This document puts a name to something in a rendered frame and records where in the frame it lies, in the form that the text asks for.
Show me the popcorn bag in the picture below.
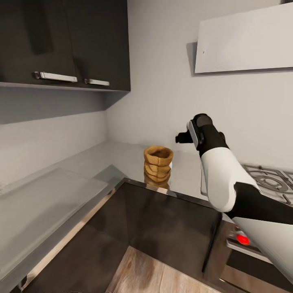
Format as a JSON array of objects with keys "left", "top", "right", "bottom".
[{"left": 144, "top": 145, "right": 173, "bottom": 182}]

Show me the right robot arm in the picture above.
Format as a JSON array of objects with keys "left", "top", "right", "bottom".
[{"left": 175, "top": 114, "right": 293, "bottom": 284}]

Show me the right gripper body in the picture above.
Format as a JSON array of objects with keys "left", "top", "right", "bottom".
[{"left": 178, "top": 130, "right": 193, "bottom": 143}]

